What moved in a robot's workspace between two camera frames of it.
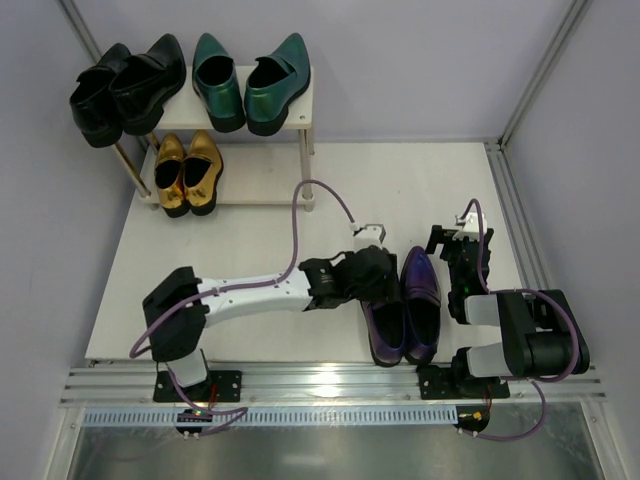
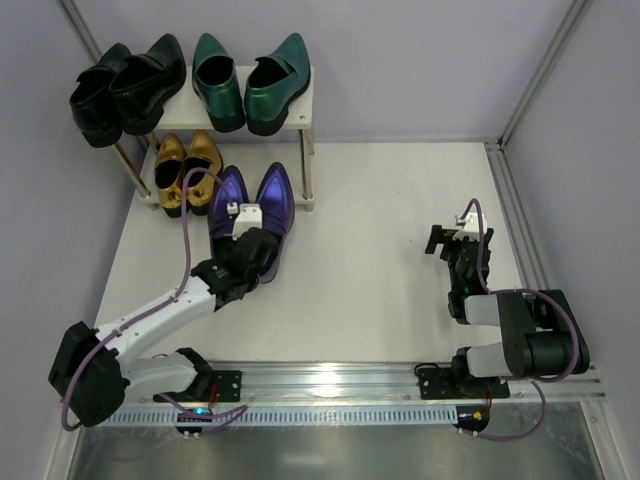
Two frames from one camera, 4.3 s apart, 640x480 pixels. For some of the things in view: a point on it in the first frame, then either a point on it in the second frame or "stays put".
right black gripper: (460, 244) stays put
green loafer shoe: (217, 84) stays put
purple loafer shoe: (420, 306) → (275, 195)
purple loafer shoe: (386, 321) → (221, 222)
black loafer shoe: (91, 100) stays put
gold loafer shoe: (202, 168) stays put
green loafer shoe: (274, 82) stays put
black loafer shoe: (142, 83) stays put
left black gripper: (379, 279) → (257, 245)
